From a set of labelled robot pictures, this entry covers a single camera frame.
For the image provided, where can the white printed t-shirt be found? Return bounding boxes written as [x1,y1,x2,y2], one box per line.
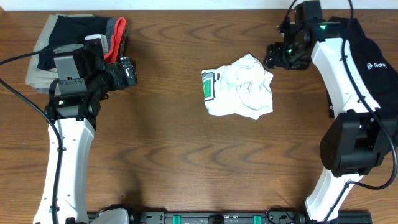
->
[201,54,273,120]

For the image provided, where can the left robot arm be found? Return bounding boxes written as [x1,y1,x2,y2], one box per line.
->
[34,40,137,223]

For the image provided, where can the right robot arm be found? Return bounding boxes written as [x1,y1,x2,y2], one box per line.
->
[264,1,397,223]

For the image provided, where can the black shorts with orange waistband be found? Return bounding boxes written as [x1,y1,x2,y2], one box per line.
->
[37,16,126,70]

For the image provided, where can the black t-shirt with logo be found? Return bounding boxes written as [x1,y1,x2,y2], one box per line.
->
[329,17,397,116]

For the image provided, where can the folded khaki trousers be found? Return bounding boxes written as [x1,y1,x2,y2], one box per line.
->
[25,13,129,94]

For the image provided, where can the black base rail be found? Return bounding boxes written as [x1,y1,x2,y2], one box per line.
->
[86,210,373,224]

